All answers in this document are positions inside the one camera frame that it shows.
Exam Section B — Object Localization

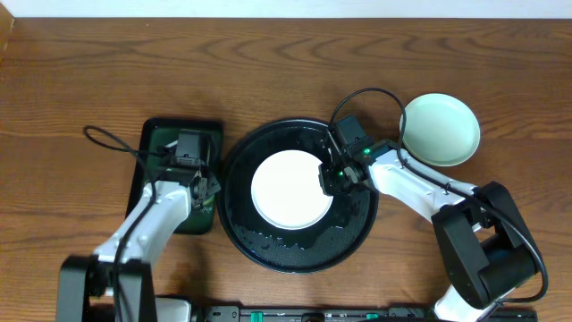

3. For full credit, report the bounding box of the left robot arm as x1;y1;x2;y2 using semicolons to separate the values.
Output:
56;165;220;321

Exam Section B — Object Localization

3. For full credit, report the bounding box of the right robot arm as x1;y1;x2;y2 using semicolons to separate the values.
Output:
319;138;546;321

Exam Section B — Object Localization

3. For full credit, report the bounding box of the white plate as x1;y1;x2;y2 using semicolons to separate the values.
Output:
251;150;333;231

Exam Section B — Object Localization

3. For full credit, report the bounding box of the mint plate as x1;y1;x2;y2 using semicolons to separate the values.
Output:
400;93;481;166

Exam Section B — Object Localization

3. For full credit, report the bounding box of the rectangular black tray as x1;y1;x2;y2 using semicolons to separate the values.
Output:
139;118;223;235

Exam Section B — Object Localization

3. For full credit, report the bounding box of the round black tray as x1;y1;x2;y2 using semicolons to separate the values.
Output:
217;118;379;274

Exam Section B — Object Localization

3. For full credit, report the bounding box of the green sponge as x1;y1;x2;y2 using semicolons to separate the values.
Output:
197;196;215;220

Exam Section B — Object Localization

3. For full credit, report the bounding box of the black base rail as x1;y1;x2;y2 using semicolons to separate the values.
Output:
156;294;540;322

